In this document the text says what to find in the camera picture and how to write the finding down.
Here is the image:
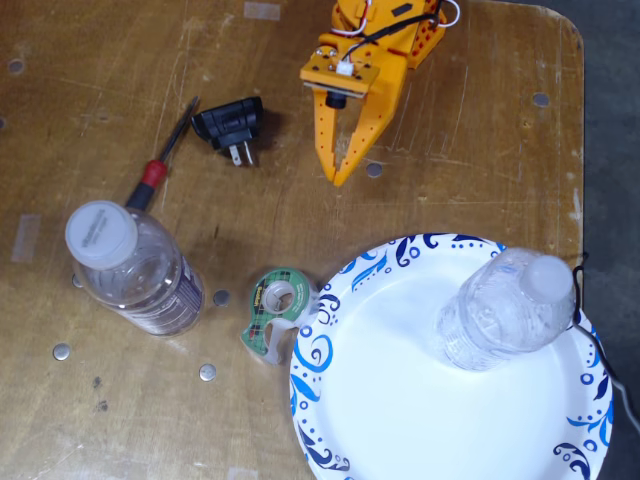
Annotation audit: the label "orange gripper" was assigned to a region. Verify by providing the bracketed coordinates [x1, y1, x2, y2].
[312, 0, 447, 188]

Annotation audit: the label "clear bottle with wide cap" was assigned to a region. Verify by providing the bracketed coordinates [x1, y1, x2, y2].
[64, 199, 205, 337]

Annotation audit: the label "white paper plate blue pattern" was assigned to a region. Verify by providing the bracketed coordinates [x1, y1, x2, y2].
[288, 232, 615, 480]

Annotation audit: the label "black power plug adapter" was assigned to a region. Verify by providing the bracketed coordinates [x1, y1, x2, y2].
[190, 96, 265, 168]

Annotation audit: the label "green tape dispenser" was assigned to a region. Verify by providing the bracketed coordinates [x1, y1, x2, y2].
[239, 267, 321, 366]

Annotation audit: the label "red and black screwdriver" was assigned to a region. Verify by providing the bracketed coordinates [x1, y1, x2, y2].
[124, 95, 200, 210]

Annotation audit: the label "clear ribbed water bottle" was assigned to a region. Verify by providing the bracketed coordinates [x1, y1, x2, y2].
[435, 246, 577, 374]

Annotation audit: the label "wrist camera on orange mount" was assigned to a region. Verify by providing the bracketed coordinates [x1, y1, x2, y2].
[299, 44, 382, 112]

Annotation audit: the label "black camera cable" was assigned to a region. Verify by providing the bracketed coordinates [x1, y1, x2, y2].
[357, 12, 444, 51]

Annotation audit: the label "white and red wire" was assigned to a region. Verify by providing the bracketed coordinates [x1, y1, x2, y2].
[329, 0, 462, 76]

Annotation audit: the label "thin black cable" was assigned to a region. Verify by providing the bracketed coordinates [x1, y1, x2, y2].
[569, 251, 640, 431]

